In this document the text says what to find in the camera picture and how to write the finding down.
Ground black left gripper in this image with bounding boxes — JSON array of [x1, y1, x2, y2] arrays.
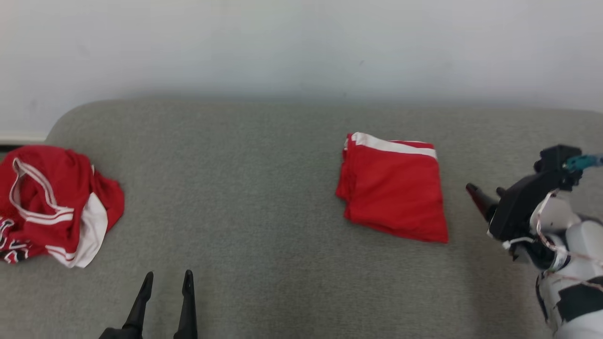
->
[[99, 269, 198, 339]]

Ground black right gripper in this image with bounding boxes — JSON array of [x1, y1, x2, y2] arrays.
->
[[465, 172, 570, 243]]

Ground red shorts with white stripe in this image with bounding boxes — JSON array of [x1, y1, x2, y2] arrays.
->
[[335, 132, 449, 244]]

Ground red and white jersey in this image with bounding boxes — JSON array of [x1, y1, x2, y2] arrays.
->
[[0, 145, 125, 269]]

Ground grey fabric sofa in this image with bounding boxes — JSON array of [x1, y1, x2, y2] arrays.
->
[[0, 98, 603, 339]]

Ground thin red white cable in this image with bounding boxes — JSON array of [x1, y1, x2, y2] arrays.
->
[[535, 190, 603, 288]]

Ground teal cable connector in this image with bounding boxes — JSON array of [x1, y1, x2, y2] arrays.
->
[[563, 154, 603, 171]]

